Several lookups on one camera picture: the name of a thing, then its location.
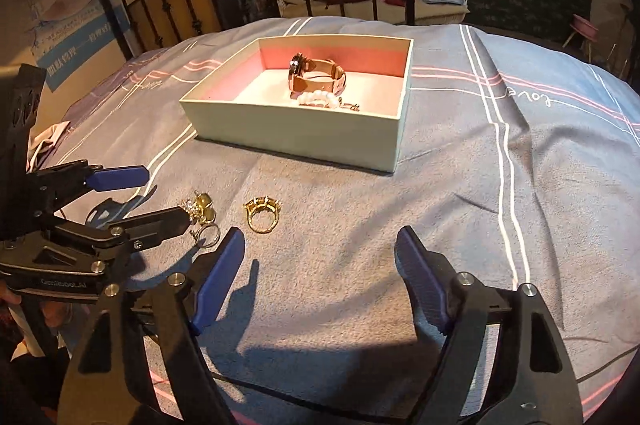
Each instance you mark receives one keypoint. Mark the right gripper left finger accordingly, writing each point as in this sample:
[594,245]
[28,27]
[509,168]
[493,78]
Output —
[109,381]

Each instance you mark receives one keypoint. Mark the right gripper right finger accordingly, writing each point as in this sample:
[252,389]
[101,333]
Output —
[531,381]

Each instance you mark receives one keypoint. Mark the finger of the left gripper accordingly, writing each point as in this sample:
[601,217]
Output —
[135,229]
[53,188]

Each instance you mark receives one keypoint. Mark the gold earring pair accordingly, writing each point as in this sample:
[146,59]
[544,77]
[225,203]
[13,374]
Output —
[200,208]

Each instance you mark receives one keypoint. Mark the tan strap wristwatch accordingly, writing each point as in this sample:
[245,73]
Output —
[306,75]

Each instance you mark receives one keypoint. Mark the gold leaf brooch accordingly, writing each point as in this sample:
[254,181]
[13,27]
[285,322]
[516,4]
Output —
[348,105]

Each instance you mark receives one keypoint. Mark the silver keyring charm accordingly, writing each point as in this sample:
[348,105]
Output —
[206,236]

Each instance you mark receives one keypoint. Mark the grey striped bedsheet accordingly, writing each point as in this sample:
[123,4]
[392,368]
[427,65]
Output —
[518,163]

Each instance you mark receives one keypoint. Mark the open pale green box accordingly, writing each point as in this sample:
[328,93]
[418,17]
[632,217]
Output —
[246,101]

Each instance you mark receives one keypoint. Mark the pink small stool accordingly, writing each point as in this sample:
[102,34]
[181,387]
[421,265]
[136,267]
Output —
[584,28]

